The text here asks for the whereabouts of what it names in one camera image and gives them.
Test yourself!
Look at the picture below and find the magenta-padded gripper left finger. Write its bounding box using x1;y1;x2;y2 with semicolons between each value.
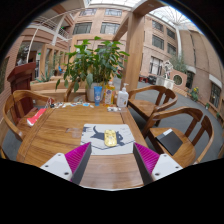
39;141;93;185

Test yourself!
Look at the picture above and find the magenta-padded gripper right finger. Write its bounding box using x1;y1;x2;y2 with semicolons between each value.
133;142;184;186

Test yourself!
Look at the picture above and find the white mouse pad, dark print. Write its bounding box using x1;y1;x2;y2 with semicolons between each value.
80;123;137;156

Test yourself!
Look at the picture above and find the black flat box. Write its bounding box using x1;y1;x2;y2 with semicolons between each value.
156;128;184;157

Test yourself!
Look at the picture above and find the wooden armchair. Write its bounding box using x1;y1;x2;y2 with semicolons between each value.
127;85;179;126
2;89;56;143
63;81;89;103
142;106;214;166

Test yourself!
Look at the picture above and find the red and white bag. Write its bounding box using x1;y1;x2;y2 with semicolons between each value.
26;107;48;127

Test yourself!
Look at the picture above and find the bunch of keys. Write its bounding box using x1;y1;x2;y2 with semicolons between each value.
46;97;55;109

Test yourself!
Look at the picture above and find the small clear packet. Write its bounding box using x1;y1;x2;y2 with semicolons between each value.
107;106;123;113

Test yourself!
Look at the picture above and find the yellow flowering plant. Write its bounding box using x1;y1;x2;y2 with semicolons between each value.
190;87;200;102

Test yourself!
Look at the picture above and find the white pump bottle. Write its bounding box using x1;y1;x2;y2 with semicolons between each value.
116;82;130;108

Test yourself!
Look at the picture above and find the blue tube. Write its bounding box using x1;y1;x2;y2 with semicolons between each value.
93;85;104;107

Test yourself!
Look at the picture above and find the yellow liquid bottle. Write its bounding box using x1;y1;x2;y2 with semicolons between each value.
104;79;116;106

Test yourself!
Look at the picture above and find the agave plant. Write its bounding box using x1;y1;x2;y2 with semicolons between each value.
35;64;58;83

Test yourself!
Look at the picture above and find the white outdoor sculpture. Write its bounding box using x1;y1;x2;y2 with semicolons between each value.
156;59;174;88

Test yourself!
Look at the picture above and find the green potted plant, white pot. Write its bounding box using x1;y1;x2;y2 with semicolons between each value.
55;35;131;103

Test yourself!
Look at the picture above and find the dark bust statue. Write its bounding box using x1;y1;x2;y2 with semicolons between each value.
16;43;31;66

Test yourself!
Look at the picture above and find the dark red wooden pedestal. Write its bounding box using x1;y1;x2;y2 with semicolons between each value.
7;61;37;116

